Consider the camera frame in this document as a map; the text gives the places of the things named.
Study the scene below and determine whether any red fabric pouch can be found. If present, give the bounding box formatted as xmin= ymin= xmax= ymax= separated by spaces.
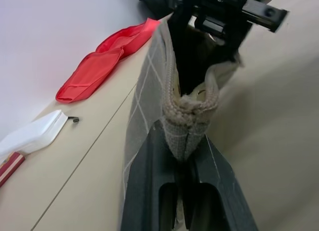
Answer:
xmin=55 ymin=18 xmax=160 ymax=104

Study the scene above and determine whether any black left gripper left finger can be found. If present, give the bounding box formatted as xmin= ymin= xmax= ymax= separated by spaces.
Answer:
xmin=121 ymin=118 xmax=180 ymax=231

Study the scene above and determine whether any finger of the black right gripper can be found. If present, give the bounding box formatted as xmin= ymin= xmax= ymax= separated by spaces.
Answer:
xmin=168 ymin=0 xmax=200 ymax=46

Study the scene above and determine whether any grey plaid pouch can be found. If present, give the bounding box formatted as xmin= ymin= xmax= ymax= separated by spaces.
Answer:
xmin=121 ymin=13 xmax=247 ymax=231

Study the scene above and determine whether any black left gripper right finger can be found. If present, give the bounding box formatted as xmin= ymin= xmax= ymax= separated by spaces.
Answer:
xmin=182 ymin=134 xmax=259 ymax=231

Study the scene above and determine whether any red striped flat box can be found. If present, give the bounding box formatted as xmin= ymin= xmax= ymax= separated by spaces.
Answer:
xmin=0 ymin=152 xmax=26 ymax=188

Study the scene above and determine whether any black rounded object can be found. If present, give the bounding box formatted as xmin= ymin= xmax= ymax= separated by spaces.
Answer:
xmin=139 ymin=0 xmax=177 ymax=20

